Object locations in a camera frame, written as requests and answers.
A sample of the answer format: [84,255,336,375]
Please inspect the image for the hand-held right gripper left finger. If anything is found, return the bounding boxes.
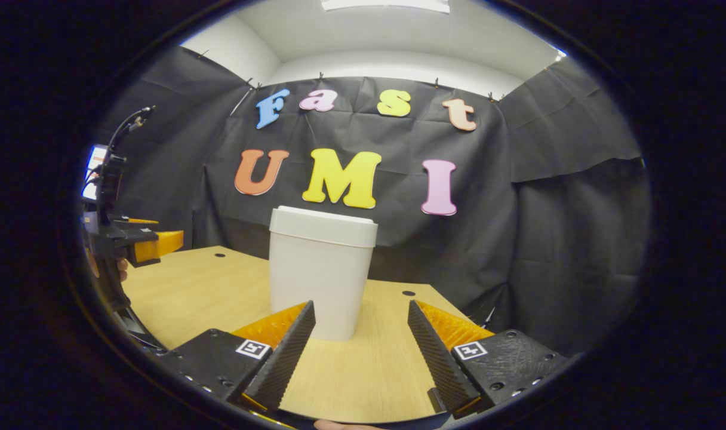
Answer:
[160,300,316,416]

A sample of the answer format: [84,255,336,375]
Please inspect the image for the black cable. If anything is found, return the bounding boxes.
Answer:
[109,106,156,162]

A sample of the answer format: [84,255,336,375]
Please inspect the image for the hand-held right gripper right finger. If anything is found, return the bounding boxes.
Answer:
[407,300,570,420]

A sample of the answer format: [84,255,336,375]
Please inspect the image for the black backdrop cloth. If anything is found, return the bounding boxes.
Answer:
[85,45,653,359]

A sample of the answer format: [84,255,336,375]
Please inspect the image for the wooden desktop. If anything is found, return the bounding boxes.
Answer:
[121,245,477,426]

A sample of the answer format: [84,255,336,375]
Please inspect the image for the computer monitor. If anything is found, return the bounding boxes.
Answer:
[82,145,110,201]

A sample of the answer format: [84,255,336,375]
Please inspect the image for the white desktop garbage bin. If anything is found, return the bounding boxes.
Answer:
[269,205,379,342]

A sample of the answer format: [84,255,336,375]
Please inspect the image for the ceiling light panel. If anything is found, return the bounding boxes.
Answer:
[321,0,451,14]

